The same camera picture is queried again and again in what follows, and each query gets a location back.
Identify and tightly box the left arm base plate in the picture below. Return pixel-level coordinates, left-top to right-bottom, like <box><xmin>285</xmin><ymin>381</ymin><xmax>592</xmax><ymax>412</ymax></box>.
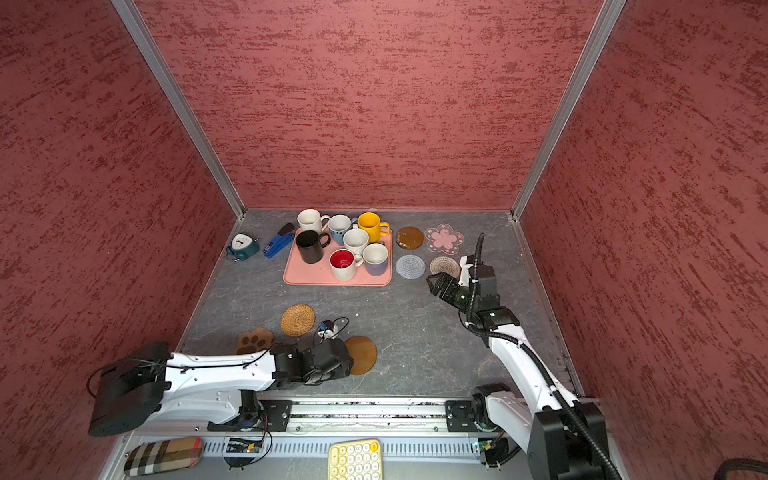
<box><xmin>207</xmin><ymin>400</ymin><xmax>294</xmax><ymax>432</ymax></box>

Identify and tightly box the white speckled blue mug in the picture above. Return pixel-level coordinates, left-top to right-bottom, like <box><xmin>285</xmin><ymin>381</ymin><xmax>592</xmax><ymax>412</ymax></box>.
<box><xmin>327</xmin><ymin>214</ymin><xmax>357</xmax><ymax>246</ymax></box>

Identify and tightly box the grey blue woven coaster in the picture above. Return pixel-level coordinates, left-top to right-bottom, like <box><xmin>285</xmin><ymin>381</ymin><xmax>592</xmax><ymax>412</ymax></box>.
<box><xmin>395</xmin><ymin>254</ymin><xmax>426</xmax><ymax>280</ymax></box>

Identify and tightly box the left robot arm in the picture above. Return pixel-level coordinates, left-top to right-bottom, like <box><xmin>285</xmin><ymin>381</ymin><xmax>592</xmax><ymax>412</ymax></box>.
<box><xmin>88</xmin><ymin>339</ymin><xmax>354</xmax><ymax>438</ymax></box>

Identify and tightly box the aluminium rail frame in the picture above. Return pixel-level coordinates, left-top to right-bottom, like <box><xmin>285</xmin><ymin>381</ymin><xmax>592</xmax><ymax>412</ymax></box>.
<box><xmin>113</xmin><ymin>394</ymin><xmax>613</xmax><ymax>463</ymax></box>

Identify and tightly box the plaid glasses case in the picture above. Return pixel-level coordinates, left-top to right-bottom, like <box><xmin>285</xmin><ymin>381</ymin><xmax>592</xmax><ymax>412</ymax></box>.
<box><xmin>123</xmin><ymin>437</ymin><xmax>204</xmax><ymax>477</ymax></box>

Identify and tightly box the black mug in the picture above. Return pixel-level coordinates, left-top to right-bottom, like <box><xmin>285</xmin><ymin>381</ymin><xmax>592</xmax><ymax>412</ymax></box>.
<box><xmin>295</xmin><ymin>230</ymin><xmax>332</xmax><ymax>265</ymax></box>

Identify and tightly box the white mug red inside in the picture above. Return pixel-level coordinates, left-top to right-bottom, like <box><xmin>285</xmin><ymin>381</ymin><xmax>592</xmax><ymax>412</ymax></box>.
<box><xmin>329</xmin><ymin>248</ymin><xmax>364</xmax><ymax>282</ymax></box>

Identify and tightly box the brown paw print coaster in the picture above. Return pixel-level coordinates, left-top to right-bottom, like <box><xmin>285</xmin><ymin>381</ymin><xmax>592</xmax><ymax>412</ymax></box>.
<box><xmin>235</xmin><ymin>327</ymin><xmax>274</xmax><ymax>355</ymax></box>

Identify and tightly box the yellow keypad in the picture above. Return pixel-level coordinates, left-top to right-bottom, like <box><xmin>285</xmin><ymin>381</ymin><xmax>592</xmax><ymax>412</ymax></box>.
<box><xmin>327</xmin><ymin>439</ymin><xmax>384</xmax><ymax>480</ymax></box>

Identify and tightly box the woven rattan coaster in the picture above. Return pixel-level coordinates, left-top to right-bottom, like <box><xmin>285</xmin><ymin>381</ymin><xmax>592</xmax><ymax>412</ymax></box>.
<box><xmin>280</xmin><ymin>304</ymin><xmax>316</xmax><ymax>338</ymax></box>

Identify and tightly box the dark brown cork coaster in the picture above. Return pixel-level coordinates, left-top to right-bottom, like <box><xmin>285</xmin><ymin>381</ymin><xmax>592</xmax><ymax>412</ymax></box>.
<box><xmin>395</xmin><ymin>226</ymin><xmax>424</xmax><ymax>250</ymax></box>

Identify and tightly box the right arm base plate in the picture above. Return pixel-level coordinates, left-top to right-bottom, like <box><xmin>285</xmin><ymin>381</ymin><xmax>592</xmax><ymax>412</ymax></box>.
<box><xmin>445</xmin><ymin>400</ymin><xmax>498</xmax><ymax>433</ymax></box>

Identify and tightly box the large round wooden coaster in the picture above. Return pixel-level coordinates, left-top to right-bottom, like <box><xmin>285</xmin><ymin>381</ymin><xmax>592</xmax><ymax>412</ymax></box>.
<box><xmin>345</xmin><ymin>336</ymin><xmax>378</xmax><ymax>376</ymax></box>

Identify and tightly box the blue stapler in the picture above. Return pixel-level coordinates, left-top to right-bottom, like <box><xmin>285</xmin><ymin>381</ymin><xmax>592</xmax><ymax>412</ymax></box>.
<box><xmin>263</xmin><ymin>222</ymin><xmax>296</xmax><ymax>259</ymax></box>

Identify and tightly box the white mug centre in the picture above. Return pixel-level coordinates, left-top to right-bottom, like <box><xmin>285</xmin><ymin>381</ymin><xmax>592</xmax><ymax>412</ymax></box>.
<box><xmin>343</xmin><ymin>228</ymin><xmax>370</xmax><ymax>258</ymax></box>

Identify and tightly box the colourful zigzag woven coaster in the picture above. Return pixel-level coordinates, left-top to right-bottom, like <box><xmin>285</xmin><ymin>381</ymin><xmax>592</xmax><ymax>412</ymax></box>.
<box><xmin>429</xmin><ymin>256</ymin><xmax>461</xmax><ymax>278</ymax></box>

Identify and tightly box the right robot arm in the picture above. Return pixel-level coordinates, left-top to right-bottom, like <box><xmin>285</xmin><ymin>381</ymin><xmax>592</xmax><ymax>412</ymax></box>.
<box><xmin>427</xmin><ymin>264</ymin><xmax>621</xmax><ymax>479</ymax></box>

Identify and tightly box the pink flower coaster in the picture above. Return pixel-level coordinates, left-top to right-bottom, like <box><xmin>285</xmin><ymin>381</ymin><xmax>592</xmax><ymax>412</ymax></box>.
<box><xmin>424</xmin><ymin>223</ymin><xmax>465</xmax><ymax>255</ymax></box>

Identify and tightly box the yellow mug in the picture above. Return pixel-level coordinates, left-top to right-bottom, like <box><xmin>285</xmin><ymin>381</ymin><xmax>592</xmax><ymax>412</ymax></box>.
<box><xmin>357</xmin><ymin>212</ymin><xmax>391</xmax><ymax>243</ymax></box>

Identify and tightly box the white mug back left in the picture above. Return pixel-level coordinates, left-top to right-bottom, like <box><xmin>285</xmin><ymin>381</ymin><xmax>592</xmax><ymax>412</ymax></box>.
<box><xmin>297</xmin><ymin>209</ymin><xmax>330</xmax><ymax>234</ymax></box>

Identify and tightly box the green tape measure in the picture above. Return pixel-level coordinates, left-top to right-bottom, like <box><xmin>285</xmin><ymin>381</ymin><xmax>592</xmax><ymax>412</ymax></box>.
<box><xmin>226</xmin><ymin>233</ymin><xmax>261</xmax><ymax>262</ymax></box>

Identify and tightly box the lavender mug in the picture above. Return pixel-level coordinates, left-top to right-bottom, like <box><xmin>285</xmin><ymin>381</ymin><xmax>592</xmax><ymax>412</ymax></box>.
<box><xmin>363</xmin><ymin>243</ymin><xmax>389</xmax><ymax>276</ymax></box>

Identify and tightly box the pink serving tray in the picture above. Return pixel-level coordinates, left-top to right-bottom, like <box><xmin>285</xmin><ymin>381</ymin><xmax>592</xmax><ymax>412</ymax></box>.
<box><xmin>283</xmin><ymin>236</ymin><xmax>393</xmax><ymax>287</ymax></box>

